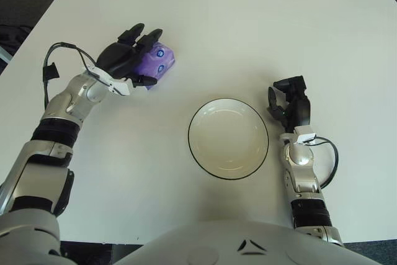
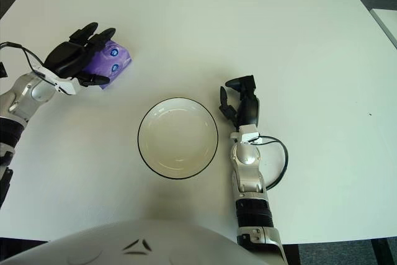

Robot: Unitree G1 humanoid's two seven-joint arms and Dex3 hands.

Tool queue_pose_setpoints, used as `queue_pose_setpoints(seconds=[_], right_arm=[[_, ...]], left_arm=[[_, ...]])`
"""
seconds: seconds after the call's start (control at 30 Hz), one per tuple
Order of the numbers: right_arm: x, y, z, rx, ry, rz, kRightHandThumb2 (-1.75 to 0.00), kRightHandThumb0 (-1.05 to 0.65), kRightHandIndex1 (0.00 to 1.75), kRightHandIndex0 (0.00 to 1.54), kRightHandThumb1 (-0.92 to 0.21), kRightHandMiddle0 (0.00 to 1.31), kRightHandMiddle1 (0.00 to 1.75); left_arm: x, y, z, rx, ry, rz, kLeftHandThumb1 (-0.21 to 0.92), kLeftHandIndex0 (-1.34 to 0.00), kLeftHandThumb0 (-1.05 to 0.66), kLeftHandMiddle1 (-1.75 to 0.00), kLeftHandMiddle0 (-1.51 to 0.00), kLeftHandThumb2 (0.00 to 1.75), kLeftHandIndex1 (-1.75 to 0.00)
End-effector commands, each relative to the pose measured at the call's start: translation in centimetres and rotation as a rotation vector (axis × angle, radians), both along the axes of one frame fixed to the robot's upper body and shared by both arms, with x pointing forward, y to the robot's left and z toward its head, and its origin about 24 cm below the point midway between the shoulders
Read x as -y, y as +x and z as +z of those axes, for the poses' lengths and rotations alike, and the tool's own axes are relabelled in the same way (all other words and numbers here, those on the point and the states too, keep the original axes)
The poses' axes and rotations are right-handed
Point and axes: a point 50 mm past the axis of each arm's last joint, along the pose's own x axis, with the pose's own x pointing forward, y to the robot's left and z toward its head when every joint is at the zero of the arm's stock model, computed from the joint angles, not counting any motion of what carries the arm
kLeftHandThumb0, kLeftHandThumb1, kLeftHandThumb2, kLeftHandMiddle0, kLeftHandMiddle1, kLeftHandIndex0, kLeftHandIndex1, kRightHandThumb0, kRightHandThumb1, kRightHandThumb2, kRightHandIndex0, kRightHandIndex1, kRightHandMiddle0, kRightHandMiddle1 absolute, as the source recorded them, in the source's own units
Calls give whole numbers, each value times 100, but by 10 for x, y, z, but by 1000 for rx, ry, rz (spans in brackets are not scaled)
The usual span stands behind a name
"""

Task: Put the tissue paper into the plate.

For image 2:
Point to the white plate with black rim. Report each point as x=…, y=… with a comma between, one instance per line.
x=178, y=139

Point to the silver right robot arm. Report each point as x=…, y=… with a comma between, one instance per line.
x=248, y=156

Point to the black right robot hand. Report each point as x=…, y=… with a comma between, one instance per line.
x=249, y=108

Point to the purple tissue paper pack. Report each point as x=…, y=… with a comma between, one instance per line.
x=118, y=57

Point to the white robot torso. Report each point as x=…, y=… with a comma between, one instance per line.
x=124, y=240

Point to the white side table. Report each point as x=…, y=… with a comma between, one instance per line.
x=387, y=21

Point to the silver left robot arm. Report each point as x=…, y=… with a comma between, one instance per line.
x=31, y=91

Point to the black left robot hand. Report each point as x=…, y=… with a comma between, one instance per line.
x=66, y=58

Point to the black table leg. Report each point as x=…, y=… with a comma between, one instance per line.
x=381, y=254
x=291, y=255

